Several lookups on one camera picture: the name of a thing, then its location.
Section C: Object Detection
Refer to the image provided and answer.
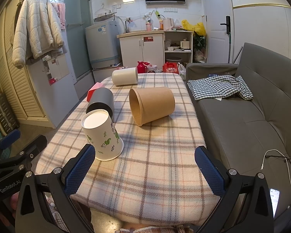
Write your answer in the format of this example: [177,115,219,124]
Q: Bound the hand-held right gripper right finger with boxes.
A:
[195,146,275,233]

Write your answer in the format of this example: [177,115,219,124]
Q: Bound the brown kraft paper cup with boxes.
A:
[128,86,176,127]

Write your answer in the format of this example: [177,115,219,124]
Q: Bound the green checked cloth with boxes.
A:
[187,75,254,101]

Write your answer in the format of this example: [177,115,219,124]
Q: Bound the metal faucet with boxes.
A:
[125,17,134,33]

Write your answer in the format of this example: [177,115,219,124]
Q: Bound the green mop handle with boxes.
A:
[228,35,233,64]

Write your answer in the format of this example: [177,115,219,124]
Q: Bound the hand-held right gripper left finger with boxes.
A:
[15,144,97,233]

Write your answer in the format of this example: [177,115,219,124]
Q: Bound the smartphone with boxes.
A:
[269,187,281,220]

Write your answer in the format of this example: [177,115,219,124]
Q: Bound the louvered wardrobe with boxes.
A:
[0,0,50,125]

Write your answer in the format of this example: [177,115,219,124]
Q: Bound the open white shelf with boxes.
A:
[163,30,194,65]

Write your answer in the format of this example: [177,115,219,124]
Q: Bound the plaid tablecloth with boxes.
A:
[35,73,221,227]

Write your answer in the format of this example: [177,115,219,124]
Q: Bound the white cup with green leaves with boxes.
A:
[81,109,125,162]

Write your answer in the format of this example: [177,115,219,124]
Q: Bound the pink hanging clothes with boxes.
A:
[51,2,67,31]

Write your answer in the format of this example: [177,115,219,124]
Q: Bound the yellow plastic bag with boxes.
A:
[182,19,206,37]

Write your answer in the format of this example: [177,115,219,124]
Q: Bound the white electric kettle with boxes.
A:
[163,17,174,31]

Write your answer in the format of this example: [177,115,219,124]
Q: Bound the white low cabinet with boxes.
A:
[26,49,81,129]

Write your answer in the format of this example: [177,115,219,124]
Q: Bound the grey cup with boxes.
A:
[86,87,114,122]

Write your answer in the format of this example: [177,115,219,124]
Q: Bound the white charging cable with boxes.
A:
[261,149,291,190]

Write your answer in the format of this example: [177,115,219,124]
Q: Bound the frosted glass sliding door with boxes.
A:
[63,0,93,81]

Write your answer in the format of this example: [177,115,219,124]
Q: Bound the red thermos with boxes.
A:
[136,61,148,74]

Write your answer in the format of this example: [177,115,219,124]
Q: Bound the white sink cabinet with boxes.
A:
[117,30,166,70]

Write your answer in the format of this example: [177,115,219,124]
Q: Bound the grey sofa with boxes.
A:
[185,42,291,224]

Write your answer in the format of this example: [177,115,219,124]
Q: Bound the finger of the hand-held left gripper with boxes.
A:
[0,129,21,150]
[0,135,48,176]

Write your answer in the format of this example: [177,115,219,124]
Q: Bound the washing machine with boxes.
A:
[85,19,122,70]

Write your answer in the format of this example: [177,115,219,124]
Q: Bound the red shopping bag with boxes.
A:
[162,62,180,75]

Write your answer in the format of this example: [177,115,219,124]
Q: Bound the plaid clothing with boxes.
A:
[119,224,195,233]

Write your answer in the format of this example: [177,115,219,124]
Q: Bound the plain white cup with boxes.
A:
[112,67,139,86]

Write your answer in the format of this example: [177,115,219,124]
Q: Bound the white puffer jacket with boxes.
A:
[12,0,65,69]

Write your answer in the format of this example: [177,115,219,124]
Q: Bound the white plastic bag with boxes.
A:
[177,63,187,80]

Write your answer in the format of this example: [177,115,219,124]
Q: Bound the black door lock handle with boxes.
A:
[220,16,231,35]

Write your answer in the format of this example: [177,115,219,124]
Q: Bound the black cable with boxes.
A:
[267,154,291,176]

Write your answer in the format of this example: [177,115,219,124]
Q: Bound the red box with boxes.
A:
[87,82,105,103]

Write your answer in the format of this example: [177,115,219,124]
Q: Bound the green plant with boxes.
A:
[193,30,207,54]

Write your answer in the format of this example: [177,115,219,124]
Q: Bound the white door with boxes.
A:
[201,0,235,64]

